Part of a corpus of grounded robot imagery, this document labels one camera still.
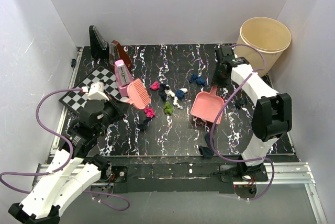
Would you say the blue paper scrap centre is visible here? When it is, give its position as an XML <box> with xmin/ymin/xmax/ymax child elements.
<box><xmin>175</xmin><ymin>88</ymin><xmax>188</xmax><ymax>100</ymax></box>

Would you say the green paper scrap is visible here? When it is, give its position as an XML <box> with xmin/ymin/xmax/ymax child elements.
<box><xmin>164</xmin><ymin>102</ymin><xmax>173</xmax><ymax>116</ymax></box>

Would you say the black paper scrap small left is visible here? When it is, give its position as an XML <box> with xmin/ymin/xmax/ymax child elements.
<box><xmin>138</xmin><ymin>118</ymin><xmax>151</xmax><ymax>131</ymax></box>

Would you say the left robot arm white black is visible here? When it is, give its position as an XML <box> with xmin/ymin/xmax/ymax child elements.
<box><xmin>8</xmin><ymin>97</ymin><xmax>129</xmax><ymax>223</ymax></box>

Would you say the dark navy scrap centre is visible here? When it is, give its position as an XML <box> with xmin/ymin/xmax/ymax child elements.
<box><xmin>158</xmin><ymin>83</ymin><xmax>170</xmax><ymax>102</ymax></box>

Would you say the magenta paper scrap upper left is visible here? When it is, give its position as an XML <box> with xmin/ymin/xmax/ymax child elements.
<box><xmin>150</xmin><ymin>81</ymin><xmax>160</xmax><ymax>91</ymax></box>

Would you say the black paper scrap near bucket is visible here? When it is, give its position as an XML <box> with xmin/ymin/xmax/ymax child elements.
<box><xmin>234</xmin><ymin>98</ymin><xmax>248</xmax><ymax>109</ymax></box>

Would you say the black paper scrap front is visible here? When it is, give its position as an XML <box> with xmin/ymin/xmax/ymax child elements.
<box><xmin>198</xmin><ymin>133</ymin><xmax>214</xmax><ymax>159</ymax></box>

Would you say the beige plastic bucket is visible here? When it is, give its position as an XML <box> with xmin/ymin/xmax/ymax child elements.
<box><xmin>234</xmin><ymin>17</ymin><xmax>292</xmax><ymax>77</ymax></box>

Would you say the pink hand brush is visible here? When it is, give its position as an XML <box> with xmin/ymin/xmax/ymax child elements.
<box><xmin>121</xmin><ymin>79</ymin><xmax>151</xmax><ymax>110</ymax></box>

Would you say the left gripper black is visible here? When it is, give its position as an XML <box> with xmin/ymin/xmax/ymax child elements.
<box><xmin>94</xmin><ymin>93</ymin><xmax>130</xmax><ymax>136</ymax></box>

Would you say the black white chessboard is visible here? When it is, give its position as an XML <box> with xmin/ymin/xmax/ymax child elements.
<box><xmin>59</xmin><ymin>65</ymin><xmax>128</xmax><ymax>116</ymax></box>

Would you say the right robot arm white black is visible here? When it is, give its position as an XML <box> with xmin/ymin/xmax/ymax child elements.
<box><xmin>213</xmin><ymin>45</ymin><xmax>292</xmax><ymax>182</ymax></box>

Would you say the black metronome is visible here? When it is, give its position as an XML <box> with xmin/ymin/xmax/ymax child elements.
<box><xmin>89</xmin><ymin>25</ymin><xmax>109</xmax><ymax>59</ymax></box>

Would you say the magenta paper scrap lower left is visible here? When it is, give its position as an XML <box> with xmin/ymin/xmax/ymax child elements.
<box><xmin>144</xmin><ymin>107</ymin><xmax>155</xmax><ymax>118</ymax></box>

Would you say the blue paper scrap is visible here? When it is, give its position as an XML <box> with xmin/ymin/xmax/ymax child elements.
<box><xmin>175</xmin><ymin>88</ymin><xmax>188</xmax><ymax>100</ymax></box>
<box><xmin>189</xmin><ymin>74</ymin><xmax>206</xmax><ymax>86</ymax></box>

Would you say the white paper scrap centre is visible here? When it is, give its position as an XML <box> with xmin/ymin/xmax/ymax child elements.
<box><xmin>165</xmin><ymin>89</ymin><xmax>175</xmax><ymax>97</ymax></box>

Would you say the magenta paper scrap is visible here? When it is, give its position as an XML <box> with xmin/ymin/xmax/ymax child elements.
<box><xmin>150</xmin><ymin>81</ymin><xmax>160</xmax><ymax>91</ymax></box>
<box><xmin>144</xmin><ymin>107</ymin><xmax>155</xmax><ymax>118</ymax></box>

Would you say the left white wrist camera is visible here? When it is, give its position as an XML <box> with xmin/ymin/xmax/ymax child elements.
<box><xmin>81</xmin><ymin>81</ymin><xmax>109</xmax><ymax>101</ymax></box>

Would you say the pink metronome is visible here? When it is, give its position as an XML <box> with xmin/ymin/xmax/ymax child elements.
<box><xmin>114</xmin><ymin>60</ymin><xmax>133</xmax><ymax>97</ymax></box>

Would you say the pink plastic dustpan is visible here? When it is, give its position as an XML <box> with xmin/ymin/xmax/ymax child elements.
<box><xmin>191</xmin><ymin>85</ymin><xmax>225</xmax><ymax>123</ymax></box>

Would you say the brown metronome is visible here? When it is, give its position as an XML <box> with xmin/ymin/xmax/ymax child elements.
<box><xmin>109</xmin><ymin>40</ymin><xmax>132</xmax><ymax>71</ymax></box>

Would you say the blue paper scrap top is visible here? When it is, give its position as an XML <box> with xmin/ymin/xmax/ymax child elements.
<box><xmin>189</xmin><ymin>74</ymin><xmax>206</xmax><ymax>86</ymax></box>

